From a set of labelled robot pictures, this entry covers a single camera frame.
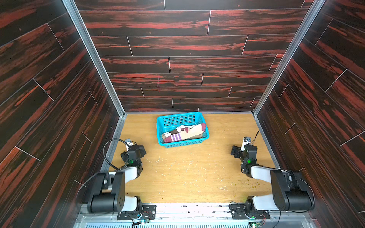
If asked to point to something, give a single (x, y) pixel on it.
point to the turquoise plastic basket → (168, 123)
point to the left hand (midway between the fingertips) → (134, 148)
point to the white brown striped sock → (185, 128)
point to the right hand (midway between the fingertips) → (243, 146)
